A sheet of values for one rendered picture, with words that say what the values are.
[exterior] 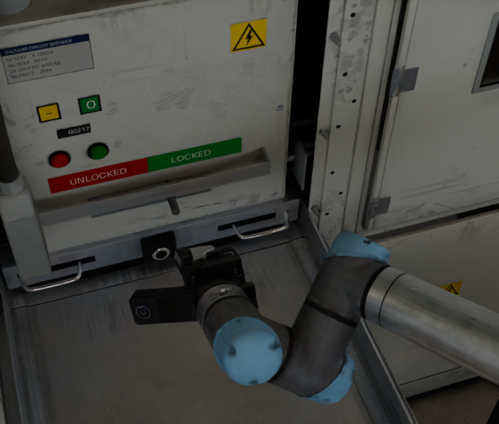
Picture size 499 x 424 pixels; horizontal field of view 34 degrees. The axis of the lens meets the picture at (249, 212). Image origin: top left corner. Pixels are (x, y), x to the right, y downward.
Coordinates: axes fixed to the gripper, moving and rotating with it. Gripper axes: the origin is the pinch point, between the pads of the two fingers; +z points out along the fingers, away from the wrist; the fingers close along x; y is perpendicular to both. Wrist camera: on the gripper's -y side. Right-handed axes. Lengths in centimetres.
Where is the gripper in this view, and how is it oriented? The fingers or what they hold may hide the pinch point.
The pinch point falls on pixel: (177, 258)
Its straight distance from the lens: 130.0
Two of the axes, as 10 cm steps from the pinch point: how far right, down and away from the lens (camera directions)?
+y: 9.5, -2.4, 2.1
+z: -2.8, -3.1, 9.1
